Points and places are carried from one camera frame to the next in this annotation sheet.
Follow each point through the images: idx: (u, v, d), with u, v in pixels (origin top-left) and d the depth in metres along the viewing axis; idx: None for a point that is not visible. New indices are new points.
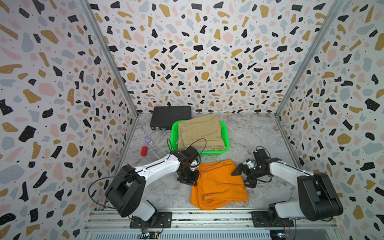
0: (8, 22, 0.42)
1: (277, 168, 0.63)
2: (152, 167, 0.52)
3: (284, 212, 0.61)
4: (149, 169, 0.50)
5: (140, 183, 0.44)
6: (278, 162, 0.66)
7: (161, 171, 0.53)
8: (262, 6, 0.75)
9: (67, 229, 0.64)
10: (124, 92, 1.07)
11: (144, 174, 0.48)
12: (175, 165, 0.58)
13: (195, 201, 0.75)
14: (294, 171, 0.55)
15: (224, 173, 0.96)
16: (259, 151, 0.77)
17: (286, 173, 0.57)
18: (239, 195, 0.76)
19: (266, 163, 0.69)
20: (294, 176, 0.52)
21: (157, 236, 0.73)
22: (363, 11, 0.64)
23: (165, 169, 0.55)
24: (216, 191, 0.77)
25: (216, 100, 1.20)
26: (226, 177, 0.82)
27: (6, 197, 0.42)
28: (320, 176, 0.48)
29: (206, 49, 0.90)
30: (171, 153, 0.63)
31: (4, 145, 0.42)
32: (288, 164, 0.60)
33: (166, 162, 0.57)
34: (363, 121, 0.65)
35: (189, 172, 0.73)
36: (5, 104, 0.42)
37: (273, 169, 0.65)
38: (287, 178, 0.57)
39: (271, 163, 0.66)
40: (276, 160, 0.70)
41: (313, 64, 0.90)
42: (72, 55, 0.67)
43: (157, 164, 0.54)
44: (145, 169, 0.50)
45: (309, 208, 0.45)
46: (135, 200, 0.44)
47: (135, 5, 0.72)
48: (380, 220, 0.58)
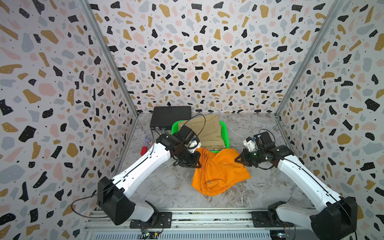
0: (8, 22, 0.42)
1: (289, 169, 0.52)
2: (133, 171, 0.45)
3: (285, 216, 0.61)
4: (130, 174, 0.44)
5: (119, 197, 0.39)
6: (293, 165, 0.52)
7: (146, 171, 0.46)
8: (262, 6, 0.75)
9: (67, 229, 0.64)
10: (124, 92, 1.08)
11: (123, 184, 0.42)
12: (163, 156, 0.50)
13: (198, 186, 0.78)
14: (315, 187, 0.46)
15: (224, 156, 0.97)
16: (262, 135, 0.63)
17: (302, 182, 0.48)
18: (240, 177, 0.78)
19: (273, 154, 0.57)
20: (313, 192, 0.45)
21: (157, 236, 0.73)
22: (363, 11, 0.64)
23: (151, 165, 0.47)
24: (218, 177, 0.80)
25: (216, 100, 1.20)
26: (226, 160, 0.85)
27: (6, 197, 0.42)
28: (345, 200, 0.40)
29: (206, 49, 0.90)
30: (157, 142, 0.52)
31: (4, 145, 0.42)
32: (305, 169, 0.51)
33: (151, 157, 0.48)
34: (363, 121, 0.65)
35: (189, 154, 0.64)
36: (5, 104, 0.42)
37: (283, 169, 0.54)
38: (300, 184, 0.49)
39: (282, 162, 0.54)
40: (288, 158, 0.55)
41: (313, 65, 0.90)
42: (72, 56, 0.67)
43: (140, 165, 0.46)
44: (125, 177, 0.44)
45: (327, 233, 0.41)
46: (127, 208, 0.42)
47: (135, 5, 0.72)
48: (380, 220, 0.58)
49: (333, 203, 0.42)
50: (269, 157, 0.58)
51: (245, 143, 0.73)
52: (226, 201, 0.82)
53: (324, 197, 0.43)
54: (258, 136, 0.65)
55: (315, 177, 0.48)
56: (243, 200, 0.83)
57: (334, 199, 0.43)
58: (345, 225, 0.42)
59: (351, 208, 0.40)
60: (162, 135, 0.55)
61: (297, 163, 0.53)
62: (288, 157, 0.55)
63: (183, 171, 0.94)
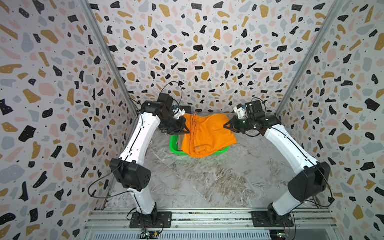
0: (8, 22, 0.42)
1: (275, 137, 0.54)
2: (135, 143, 0.48)
3: (281, 207, 0.63)
4: (134, 147, 0.48)
5: (135, 168, 0.44)
6: (279, 133, 0.54)
7: (146, 139, 0.49)
8: (262, 6, 0.75)
9: (67, 229, 0.64)
10: (124, 92, 1.07)
11: (132, 157, 0.46)
12: (154, 122, 0.52)
13: (188, 149, 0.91)
14: (296, 153, 0.49)
15: (211, 123, 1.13)
16: (254, 104, 0.62)
17: (284, 148, 0.52)
18: (224, 141, 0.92)
19: (262, 123, 0.58)
20: (293, 157, 0.49)
21: (157, 236, 0.73)
22: (363, 11, 0.64)
23: (147, 133, 0.50)
24: (205, 141, 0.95)
25: (216, 100, 1.20)
26: (213, 127, 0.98)
27: (5, 196, 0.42)
28: (321, 165, 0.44)
29: (206, 49, 0.90)
30: (143, 113, 0.53)
31: (4, 145, 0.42)
32: (290, 138, 0.53)
33: (144, 127, 0.51)
34: (363, 121, 0.65)
35: (174, 121, 0.66)
36: (5, 104, 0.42)
37: (271, 137, 0.56)
38: (283, 151, 0.53)
39: (270, 131, 0.56)
40: (276, 127, 0.56)
41: (313, 65, 0.90)
42: (72, 56, 0.67)
43: (139, 136, 0.49)
44: (131, 151, 0.47)
45: (301, 192, 0.46)
46: (145, 173, 0.49)
47: (135, 5, 0.72)
48: (380, 220, 0.58)
49: (310, 167, 0.46)
50: (257, 126, 0.59)
51: (235, 110, 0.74)
52: (226, 201, 0.82)
53: (303, 161, 0.47)
54: (250, 104, 0.64)
55: (298, 145, 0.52)
56: (243, 200, 0.83)
57: (312, 164, 0.46)
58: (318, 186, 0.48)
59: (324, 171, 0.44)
60: (144, 104, 0.55)
61: (283, 132, 0.55)
62: (276, 127, 0.56)
63: (183, 171, 0.94)
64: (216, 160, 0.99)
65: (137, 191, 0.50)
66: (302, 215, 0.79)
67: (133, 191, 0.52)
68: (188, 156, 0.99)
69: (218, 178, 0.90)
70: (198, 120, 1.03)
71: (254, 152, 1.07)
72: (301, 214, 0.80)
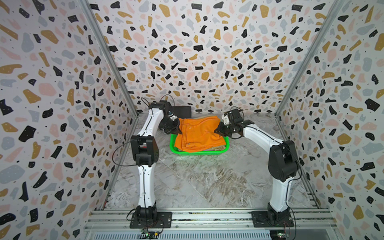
0: (8, 22, 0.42)
1: (249, 132, 0.67)
2: (148, 125, 0.65)
3: (275, 201, 0.65)
4: (148, 127, 0.64)
5: (151, 139, 0.59)
6: (251, 128, 0.68)
7: (156, 124, 0.66)
8: (262, 6, 0.75)
9: (67, 229, 0.64)
10: (124, 92, 1.07)
11: (148, 133, 0.62)
12: (161, 113, 0.71)
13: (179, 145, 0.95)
14: (266, 138, 0.61)
15: (204, 124, 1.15)
16: (233, 111, 0.76)
17: (258, 138, 0.63)
18: (214, 142, 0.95)
19: (239, 126, 0.72)
20: (265, 142, 0.59)
21: (157, 236, 0.73)
22: (363, 11, 0.64)
23: (157, 119, 0.68)
24: (197, 140, 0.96)
25: (216, 100, 1.20)
26: (206, 127, 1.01)
27: (6, 197, 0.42)
28: (286, 143, 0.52)
29: (206, 49, 0.90)
30: (152, 106, 0.73)
31: (4, 145, 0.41)
32: (260, 130, 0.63)
33: (154, 115, 0.69)
34: (363, 121, 0.65)
35: (171, 122, 0.85)
36: (5, 104, 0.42)
37: (247, 134, 0.69)
38: (258, 142, 0.63)
39: (245, 128, 0.69)
40: (249, 125, 0.71)
41: (313, 65, 0.90)
42: (72, 56, 0.67)
43: (150, 121, 0.67)
44: (146, 129, 0.63)
45: (277, 170, 0.53)
46: (156, 149, 0.62)
47: (135, 5, 0.72)
48: (380, 220, 0.58)
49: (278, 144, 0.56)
50: (236, 129, 0.72)
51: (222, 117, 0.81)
52: (226, 202, 0.82)
53: (271, 142, 0.58)
54: (230, 112, 0.78)
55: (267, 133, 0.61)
56: (243, 200, 0.83)
57: (278, 142, 0.57)
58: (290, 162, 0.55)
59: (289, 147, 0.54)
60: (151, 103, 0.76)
61: (254, 126, 0.69)
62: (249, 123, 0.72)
63: (183, 171, 0.94)
64: (216, 160, 0.99)
65: (147, 168, 0.63)
66: (302, 215, 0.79)
67: (143, 168, 0.63)
68: (188, 156, 0.99)
69: (217, 178, 0.90)
70: (192, 121, 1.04)
71: (254, 152, 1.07)
72: (301, 214, 0.80)
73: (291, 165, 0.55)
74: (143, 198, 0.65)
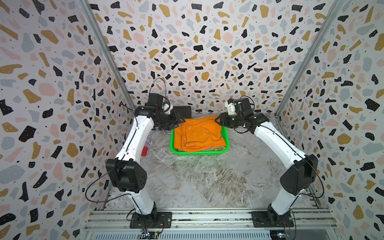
0: (8, 22, 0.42)
1: (264, 134, 0.56)
2: (130, 143, 0.49)
3: (279, 205, 0.63)
4: (130, 147, 0.49)
5: (132, 166, 0.45)
6: (268, 130, 0.56)
7: (142, 139, 0.51)
8: (262, 6, 0.75)
9: (67, 229, 0.64)
10: (124, 92, 1.07)
11: (129, 155, 0.47)
12: (149, 123, 0.55)
13: (179, 146, 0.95)
14: (286, 148, 0.51)
15: (205, 125, 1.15)
16: (242, 102, 0.62)
17: (274, 143, 0.53)
18: (215, 142, 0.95)
19: (251, 122, 0.59)
20: (283, 153, 0.50)
21: (157, 236, 0.73)
22: (363, 11, 0.64)
23: (142, 134, 0.52)
24: (197, 140, 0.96)
25: (216, 100, 1.20)
26: (207, 128, 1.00)
27: (6, 197, 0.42)
28: (309, 158, 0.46)
29: (206, 49, 0.90)
30: (138, 116, 0.56)
31: (4, 145, 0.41)
32: (278, 134, 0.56)
33: (139, 128, 0.53)
34: (363, 121, 0.65)
35: (167, 117, 0.69)
36: (5, 104, 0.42)
37: (259, 134, 0.57)
38: (273, 146, 0.54)
39: (258, 128, 0.57)
40: (264, 124, 0.58)
41: (313, 65, 0.90)
42: (72, 56, 0.67)
43: (135, 136, 0.51)
44: (127, 150, 0.48)
45: (293, 186, 0.48)
46: (141, 174, 0.48)
47: (135, 5, 0.72)
48: (380, 220, 0.58)
49: (299, 160, 0.48)
50: (246, 125, 0.60)
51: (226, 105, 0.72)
52: (226, 202, 0.82)
53: (292, 156, 0.49)
54: (239, 102, 0.64)
55: (286, 140, 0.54)
56: (243, 200, 0.83)
57: (301, 157, 0.49)
58: (307, 178, 0.50)
59: (312, 163, 0.47)
60: (137, 109, 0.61)
61: (271, 128, 0.57)
62: (263, 124, 0.58)
63: (183, 171, 0.94)
64: (216, 160, 0.99)
65: (135, 192, 0.50)
66: (302, 215, 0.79)
67: (130, 193, 0.52)
68: (188, 156, 0.99)
69: (217, 178, 0.90)
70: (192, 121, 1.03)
71: (254, 152, 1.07)
72: (301, 214, 0.80)
73: (308, 180, 0.50)
74: (139, 209, 0.60)
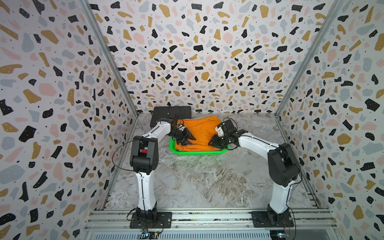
0: (8, 22, 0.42)
1: (244, 141, 0.67)
2: (154, 130, 0.66)
3: (275, 203, 0.64)
4: (153, 132, 0.63)
5: (153, 142, 0.56)
6: (246, 136, 0.68)
7: (162, 132, 0.66)
8: (262, 6, 0.75)
9: (67, 229, 0.64)
10: (124, 92, 1.07)
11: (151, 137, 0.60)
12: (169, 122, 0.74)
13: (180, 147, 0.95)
14: (262, 144, 0.60)
15: (205, 126, 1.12)
16: (226, 123, 0.77)
17: (254, 146, 0.62)
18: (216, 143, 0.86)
19: (234, 137, 0.71)
20: (262, 148, 0.58)
21: (157, 236, 0.73)
22: (363, 11, 0.64)
23: (164, 129, 0.68)
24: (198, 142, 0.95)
25: (216, 100, 1.20)
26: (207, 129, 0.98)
27: (6, 197, 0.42)
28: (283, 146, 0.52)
29: (206, 49, 0.90)
30: (161, 119, 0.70)
31: (4, 145, 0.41)
32: (255, 137, 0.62)
33: (162, 123, 0.72)
34: (363, 121, 0.65)
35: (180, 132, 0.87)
36: (5, 104, 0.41)
37: (242, 143, 0.68)
38: (254, 149, 0.63)
39: (240, 138, 0.69)
40: (243, 133, 0.71)
41: (313, 65, 0.90)
42: (72, 56, 0.67)
43: (157, 127, 0.69)
44: (151, 133, 0.63)
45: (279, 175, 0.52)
46: (157, 156, 0.58)
47: (135, 5, 0.72)
48: (380, 220, 0.58)
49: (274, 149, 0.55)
50: (232, 141, 0.72)
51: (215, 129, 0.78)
52: (226, 202, 0.82)
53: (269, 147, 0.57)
54: (223, 123, 0.78)
55: (261, 138, 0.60)
56: (243, 200, 0.83)
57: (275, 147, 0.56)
58: (291, 166, 0.54)
59: (286, 149, 0.54)
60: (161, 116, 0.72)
61: (248, 134, 0.70)
62: (242, 132, 0.73)
63: (183, 171, 0.94)
64: (216, 160, 0.99)
65: (145, 175, 0.58)
66: (302, 215, 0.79)
67: (141, 175, 0.59)
68: (188, 156, 0.99)
69: (217, 178, 0.90)
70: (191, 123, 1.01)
71: (254, 152, 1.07)
72: (301, 214, 0.80)
73: (293, 169, 0.53)
74: (142, 201, 0.63)
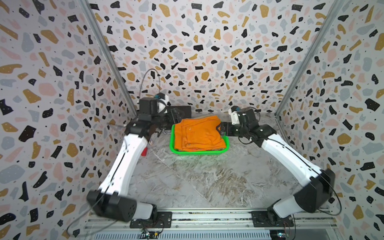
0: (8, 22, 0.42)
1: (273, 148, 0.52)
2: (117, 171, 0.43)
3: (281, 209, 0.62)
4: (116, 176, 0.42)
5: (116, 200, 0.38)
6: (277, 144, 0.52)
7: (130, 164, 0.44)
8: (262, 6, 0.75)
9: (67, 229, 0.64)
10: (124, 92, 1.07)
11: (114, 187, 0.40)
12: (141, 144, 0.48)
13: (179, 146, 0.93)
14: (298, 162, 0.47)
15: (205, 126, 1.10)
16: (247, 114, 0.59)
17: (285, 159, 0.50)
18: (215, 144, 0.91)
19: (257, 135, 0.56)
20: (296, 167, 0.47)
21: (157, 236, 0.73)
22: (363, 11, 0.64)
23: (132, 158, 0.45)
24: (197, 141, 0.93)
25: (216, 100, 1.20)
26: (207, 129, 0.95)
27: (6, 196, 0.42)
28: (325, 173, 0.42)
29: (206, 48, 0.89)
30: (128, 135, 0.49)
31: (4, 145, 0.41)
32: (288, 147, 0.52)
33: (128, 151, 0.46)
34: (363, 121, 0.65)
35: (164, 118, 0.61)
36: (5, 104, 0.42)
37: (269, 149, 0.54)
38: (283, 161, 0.51)
39: (267, 142, 0.53)
40: (272, 138, 0.54)
41: (313, 65, 0.90)
42: (72, 55, 0.67)
43: (122, 162, 0.44)
44: (112, 181, 0.41)
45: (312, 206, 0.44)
46: (130, 205, 0.43)
47: (135, 5, 0.72)
48: (380, 219, 0.58)
49: (315, 177, 0.44)
50: (253, 138, 0.57)
51: (230, 113, 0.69)
52: (226, 201, 0.82)
53: (307, 172, 0.45)
54: (244, 114, 0.60)
55: (297, 153, 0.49)
56: (243, 200, 0.83)
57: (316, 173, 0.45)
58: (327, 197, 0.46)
59: (330, 177, 0.43)
60: (129, 125, 0.51)
61: (280, 142, 0.53)
62: (272, 137, 0.55)
63: (183, 171, 0.94)
64: (215, 160, 0.99)
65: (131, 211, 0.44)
66: (302, 215, 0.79)
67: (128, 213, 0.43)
68: (188, 156, 0.99)
69: (217, 177, 0.90)
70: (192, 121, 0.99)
71: (254, 152, 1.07)
72: (301, 214, 0.80)
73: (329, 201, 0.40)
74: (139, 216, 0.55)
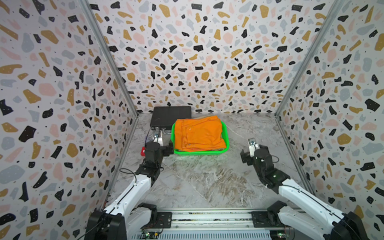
0: (8, 22, 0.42)
1: (289, 193, 0.54)
2: (123, 198, 0.48)
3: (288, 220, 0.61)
4: (121, 202, 0.47)
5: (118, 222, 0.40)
6: (292, 189, 0.54)
7: (135, 197, 0.50)
8: (262, 6, 0.75)
9: (67, 229, 0.64)
10: (124, 92, 1.07)
11: (118, 210, 0.44)
12: (147, 182, 0.56)
13: (179, 146, 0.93)
14: (318, 207, 0.47)
15: (206, 126, 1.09)
16: (266, 160, 0.60)
17: (303, 204, 0.50)
18: (215, 145, 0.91)
19: (272, 182, 0.59)
20: (317, 214, 0.46)
21: (157, 236, 0.73)
22: (363, 11, 0.64)
23: (138, 193, 0.51)
24: (197, 142, 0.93)
25: (216, 100, 1.20)
26: (207, 130, 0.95)
27: (6, 197, 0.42)
28: (350, 218, 0.43)
29: (206, 49, 0.90)
30: (137, 173, 0.59)
31: (4, 145, 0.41)
32: (303, 191, 0.53)
33: (136, 185, 0.54)
34: (363, 121, 0.65)
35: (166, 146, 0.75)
36: (5, 104, 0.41)
37: (285, 194, 0.56)
38: (303, 206, 0.51)
39: (282, 188, 0.56)
40: (286, 183, 0.57)
41: (313, 65, 0.90)
42: (72, 56, 0.67)
43: (129, 192, 0.51)
44: (117, 205, 0.46)
45: None
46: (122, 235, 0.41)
47: (135, 5, 0.72)
48: (380, 219, 0.58)
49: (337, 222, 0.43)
50: (269, 185, 0.60)
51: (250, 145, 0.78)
52: (226, 202, 0.82)
53: (329, 217, 0.44)
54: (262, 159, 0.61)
55: (315, 198, 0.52)
56: (243, 200, 0.83)
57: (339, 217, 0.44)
58: None
59: (356, 225, 0.41)
60: (140, 168, 0.63)
61: (295, 186, 0.55)
62: (285, 182, 0.57)
63: (183, 171, 0.94)
64: (216, 160, 0.99)
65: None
66: None
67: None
68: (188, 156, 0.99)
69: (218, 178, 0.90)
70: (192, 121, 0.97)
71: None
72: None
73: None
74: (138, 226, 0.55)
